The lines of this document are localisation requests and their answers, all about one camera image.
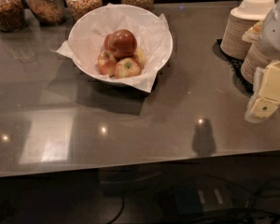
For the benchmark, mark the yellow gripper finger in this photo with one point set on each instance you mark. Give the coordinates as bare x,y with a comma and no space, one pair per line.
268,99

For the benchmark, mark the front stack of paper bowls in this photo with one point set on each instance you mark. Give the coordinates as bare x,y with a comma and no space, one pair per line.
254,58

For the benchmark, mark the large red apple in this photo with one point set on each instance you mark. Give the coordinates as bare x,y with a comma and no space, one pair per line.
121,43

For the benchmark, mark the left yellow-red apple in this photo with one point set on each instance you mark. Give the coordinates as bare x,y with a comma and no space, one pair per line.
106,63

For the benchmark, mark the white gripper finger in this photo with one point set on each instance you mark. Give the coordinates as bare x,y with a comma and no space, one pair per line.
249,116

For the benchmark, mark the back stack of paper bowls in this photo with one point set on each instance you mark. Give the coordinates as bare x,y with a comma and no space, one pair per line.
241,18

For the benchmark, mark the white bowl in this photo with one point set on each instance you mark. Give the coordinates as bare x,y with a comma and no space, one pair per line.
84,34

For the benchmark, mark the stack of paper bowls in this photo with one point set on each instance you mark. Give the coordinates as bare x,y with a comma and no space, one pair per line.
254,58
241,18

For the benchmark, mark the white paper liner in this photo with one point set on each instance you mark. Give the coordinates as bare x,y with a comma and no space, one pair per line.
152,31

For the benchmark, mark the front yellow-red apple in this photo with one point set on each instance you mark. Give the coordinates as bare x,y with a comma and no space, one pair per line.
127,67

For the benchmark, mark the black mat under stacks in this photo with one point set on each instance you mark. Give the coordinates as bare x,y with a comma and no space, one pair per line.
240,83

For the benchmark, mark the yellow-red apple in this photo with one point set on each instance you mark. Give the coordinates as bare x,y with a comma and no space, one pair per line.
106,63
127,67

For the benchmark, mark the dark box under table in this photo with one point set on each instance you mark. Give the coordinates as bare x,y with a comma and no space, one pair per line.
195,198

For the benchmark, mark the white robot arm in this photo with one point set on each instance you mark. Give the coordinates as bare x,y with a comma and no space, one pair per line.
270,35

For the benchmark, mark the far left glass jar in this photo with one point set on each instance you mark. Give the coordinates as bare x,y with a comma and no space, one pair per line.
11,15

